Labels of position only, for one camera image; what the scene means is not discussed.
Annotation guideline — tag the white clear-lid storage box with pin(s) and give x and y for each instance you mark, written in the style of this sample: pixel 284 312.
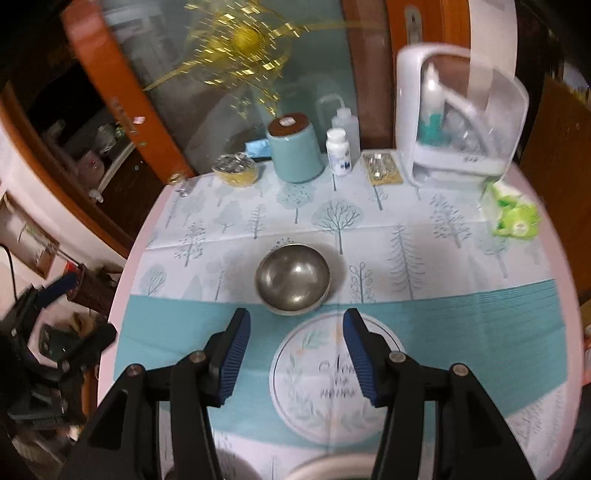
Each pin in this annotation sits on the white clear-lid storage box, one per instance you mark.
pixel 461 124

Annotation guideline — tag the steel bowl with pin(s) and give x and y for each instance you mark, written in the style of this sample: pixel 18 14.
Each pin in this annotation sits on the steel bowl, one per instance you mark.
pixel 293 285

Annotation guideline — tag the orange framed glass door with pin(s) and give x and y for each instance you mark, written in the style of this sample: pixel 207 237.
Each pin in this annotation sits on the orange framed glass door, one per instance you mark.
pixel 138 92

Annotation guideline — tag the yellow flat packet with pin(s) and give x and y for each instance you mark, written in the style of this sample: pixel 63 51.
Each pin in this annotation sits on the yellow flat packet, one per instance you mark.
pixel 381 168

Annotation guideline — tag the teal ribbed placemat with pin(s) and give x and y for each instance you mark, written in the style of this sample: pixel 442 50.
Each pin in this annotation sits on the teal ribbed placemat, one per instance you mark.
pixel 485 346

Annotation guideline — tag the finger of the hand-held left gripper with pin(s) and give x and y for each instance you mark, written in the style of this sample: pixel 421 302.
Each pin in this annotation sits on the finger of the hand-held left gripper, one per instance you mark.
pixel 59 285
pixel 76 344

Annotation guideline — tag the clear squeeze wash bottle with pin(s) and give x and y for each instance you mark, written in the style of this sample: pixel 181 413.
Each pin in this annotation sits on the clear squeeze wash bottle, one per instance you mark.
pixel 346 124

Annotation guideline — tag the teal canister with brown lid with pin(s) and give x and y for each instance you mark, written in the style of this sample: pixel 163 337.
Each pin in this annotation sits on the teal canister with brown lid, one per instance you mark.
pixel 295 150

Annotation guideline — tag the yellow round lidded container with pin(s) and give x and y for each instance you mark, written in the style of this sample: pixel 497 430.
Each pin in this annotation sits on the yellow round lidded container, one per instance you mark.
pixel 235 169

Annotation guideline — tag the plain white plate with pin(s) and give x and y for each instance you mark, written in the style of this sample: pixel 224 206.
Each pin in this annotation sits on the plain white plate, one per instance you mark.
pixel 330 467

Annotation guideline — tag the blue face mask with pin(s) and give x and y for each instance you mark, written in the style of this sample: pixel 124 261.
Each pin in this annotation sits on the blue face mask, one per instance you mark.
pixel 257 148

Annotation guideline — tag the green tissue pack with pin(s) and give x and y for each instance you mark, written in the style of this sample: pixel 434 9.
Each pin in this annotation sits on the green tissue pack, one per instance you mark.
pixel 513 213

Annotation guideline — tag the dark brown cylinder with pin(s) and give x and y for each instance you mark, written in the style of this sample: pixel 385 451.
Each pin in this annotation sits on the dark brown cylinder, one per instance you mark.
pixel 92 288

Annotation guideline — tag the brown wooden cabinet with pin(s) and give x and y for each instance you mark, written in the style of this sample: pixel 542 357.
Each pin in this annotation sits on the brown wooden cabinet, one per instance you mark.
pixel 561 152

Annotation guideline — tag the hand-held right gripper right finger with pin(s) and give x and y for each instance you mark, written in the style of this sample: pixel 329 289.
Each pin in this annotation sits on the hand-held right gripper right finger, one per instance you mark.
pixel 358 355

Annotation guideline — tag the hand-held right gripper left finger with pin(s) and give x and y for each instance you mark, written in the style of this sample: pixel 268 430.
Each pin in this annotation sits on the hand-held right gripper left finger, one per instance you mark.
pixel 235 355

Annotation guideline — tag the round leaf-print mat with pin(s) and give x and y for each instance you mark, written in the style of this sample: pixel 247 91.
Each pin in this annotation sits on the round leaf-print mat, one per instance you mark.
pixel 323 383

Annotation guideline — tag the white pill bottle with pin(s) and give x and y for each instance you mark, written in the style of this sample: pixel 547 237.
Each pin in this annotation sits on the white pill bottle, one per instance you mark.
pixel 337 153

